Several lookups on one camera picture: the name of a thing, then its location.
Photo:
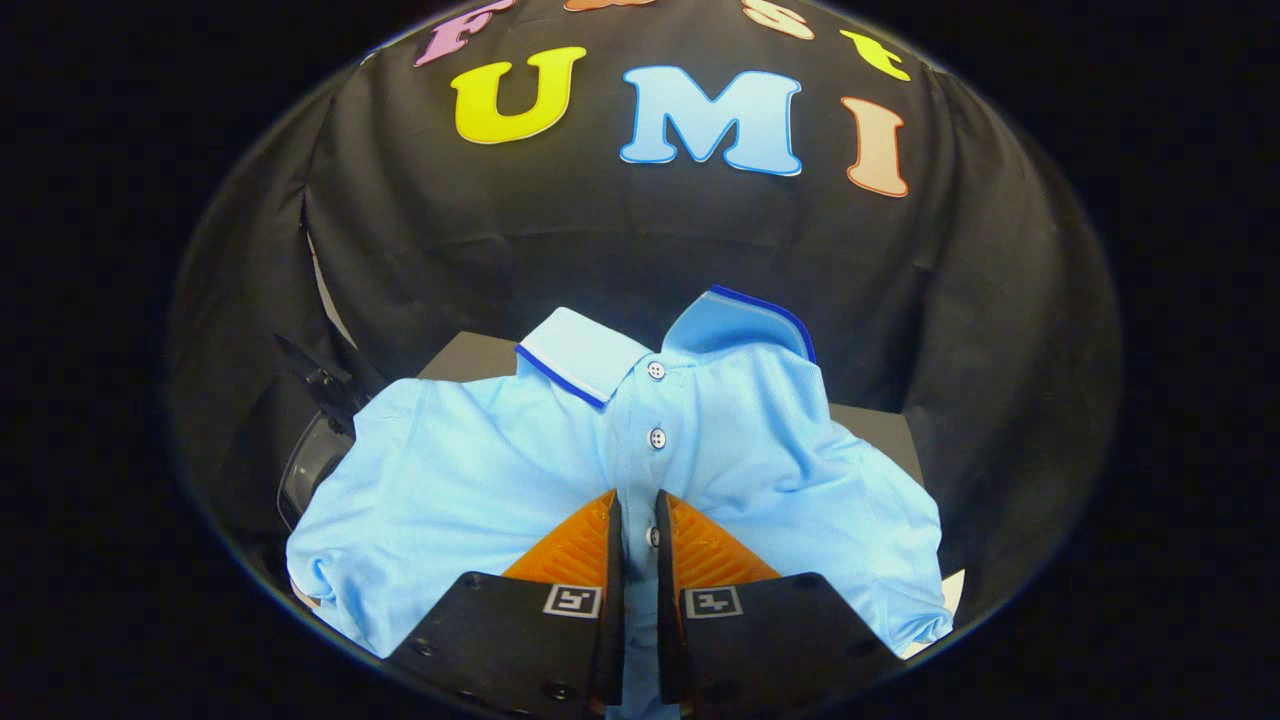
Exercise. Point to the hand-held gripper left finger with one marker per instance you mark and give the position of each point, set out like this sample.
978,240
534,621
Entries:
540,650

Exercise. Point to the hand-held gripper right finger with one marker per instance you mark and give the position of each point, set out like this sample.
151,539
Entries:
760,650

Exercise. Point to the light blue polo shirt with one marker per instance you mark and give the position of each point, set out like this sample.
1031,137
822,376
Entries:
480,480

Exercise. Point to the grey cabinet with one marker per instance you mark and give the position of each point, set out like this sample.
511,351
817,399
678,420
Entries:
880,440

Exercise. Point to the black backdrop cloth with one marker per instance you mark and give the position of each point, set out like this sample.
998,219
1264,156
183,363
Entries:
650,250

